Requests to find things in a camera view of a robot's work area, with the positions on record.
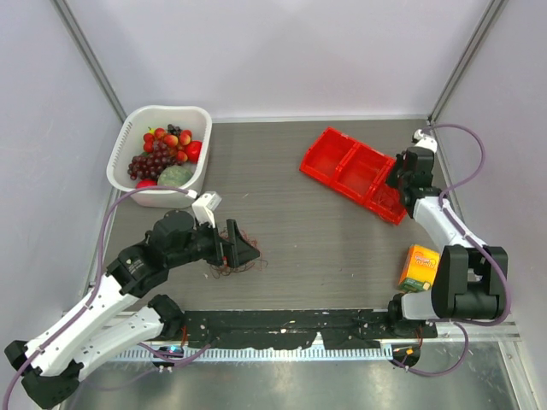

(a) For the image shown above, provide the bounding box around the orange yellow carton box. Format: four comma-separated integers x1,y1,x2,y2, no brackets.
398,244,440,292

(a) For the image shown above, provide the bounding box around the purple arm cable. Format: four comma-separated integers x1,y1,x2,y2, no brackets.
2,187,213,409
391,123,514,378

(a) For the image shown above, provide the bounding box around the white plastic basket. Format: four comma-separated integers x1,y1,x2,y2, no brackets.
106,105,212,208

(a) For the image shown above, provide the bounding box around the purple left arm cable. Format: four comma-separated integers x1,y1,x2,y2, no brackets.
2,187,213,409

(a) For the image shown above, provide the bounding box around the purple grape bunch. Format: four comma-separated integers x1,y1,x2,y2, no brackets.
127,142,177,180

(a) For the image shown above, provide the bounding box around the wire bundle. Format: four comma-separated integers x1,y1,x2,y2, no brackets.
209,228,269,279

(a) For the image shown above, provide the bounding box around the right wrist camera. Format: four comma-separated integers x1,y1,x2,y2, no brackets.
412,129,438,154

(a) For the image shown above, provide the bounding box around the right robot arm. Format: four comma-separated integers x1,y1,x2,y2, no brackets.
385,144,510,337

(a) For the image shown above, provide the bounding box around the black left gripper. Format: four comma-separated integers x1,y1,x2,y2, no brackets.
167,215,260,268

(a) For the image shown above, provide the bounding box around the green melon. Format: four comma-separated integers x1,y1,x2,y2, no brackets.
157,165,193,188

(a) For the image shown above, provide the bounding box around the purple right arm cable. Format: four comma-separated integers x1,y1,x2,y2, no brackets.
391,123,514,378

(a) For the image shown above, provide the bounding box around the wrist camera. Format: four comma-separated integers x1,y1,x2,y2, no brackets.
191,191,222,228
412,129,438,154

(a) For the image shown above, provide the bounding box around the white cable duct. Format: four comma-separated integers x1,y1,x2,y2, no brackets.
119,346,394,362

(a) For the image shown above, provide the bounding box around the red tomato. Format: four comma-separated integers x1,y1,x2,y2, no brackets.
136,179,157,189

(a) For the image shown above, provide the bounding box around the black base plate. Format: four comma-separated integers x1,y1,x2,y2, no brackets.
185,309,438,350

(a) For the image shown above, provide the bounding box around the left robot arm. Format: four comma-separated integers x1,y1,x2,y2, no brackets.
4,211,261,409

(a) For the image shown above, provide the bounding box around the red apple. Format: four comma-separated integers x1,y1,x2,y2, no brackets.
185,140,203,163

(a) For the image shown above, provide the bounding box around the red compartment tray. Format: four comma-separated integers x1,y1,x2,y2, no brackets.
299,127,407,226

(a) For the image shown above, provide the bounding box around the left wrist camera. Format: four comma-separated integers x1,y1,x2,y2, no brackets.
191,191,222,228

